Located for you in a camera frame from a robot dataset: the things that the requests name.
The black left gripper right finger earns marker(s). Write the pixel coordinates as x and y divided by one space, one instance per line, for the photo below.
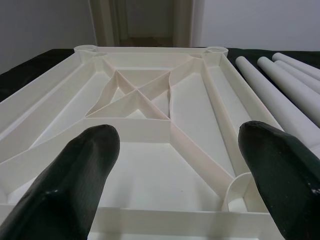
285 180

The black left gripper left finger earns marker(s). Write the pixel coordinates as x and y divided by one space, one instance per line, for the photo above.
65 190

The white plastic table leg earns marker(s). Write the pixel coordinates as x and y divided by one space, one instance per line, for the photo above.
270 95
305 78
300 65
295 87

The white plastic children table top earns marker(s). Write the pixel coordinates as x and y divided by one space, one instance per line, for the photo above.
160 162

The black cloth table cover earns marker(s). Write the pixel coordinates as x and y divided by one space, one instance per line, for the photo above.
25 65

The white door frame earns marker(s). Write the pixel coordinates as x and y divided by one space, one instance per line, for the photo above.
97 22

